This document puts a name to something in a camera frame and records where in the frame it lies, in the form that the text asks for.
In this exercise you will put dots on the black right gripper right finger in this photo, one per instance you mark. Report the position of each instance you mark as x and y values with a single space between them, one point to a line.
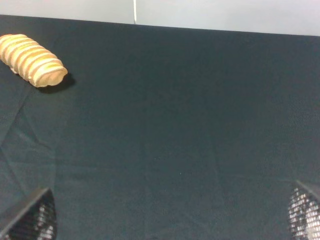
304 211

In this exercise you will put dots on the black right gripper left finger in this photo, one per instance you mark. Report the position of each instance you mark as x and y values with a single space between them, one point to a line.
34 217

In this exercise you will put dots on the black table cloth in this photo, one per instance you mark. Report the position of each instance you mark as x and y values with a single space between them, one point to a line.
163 133

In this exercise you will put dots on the beige ribbed bottle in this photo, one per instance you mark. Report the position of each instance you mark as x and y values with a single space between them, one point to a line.
31 61

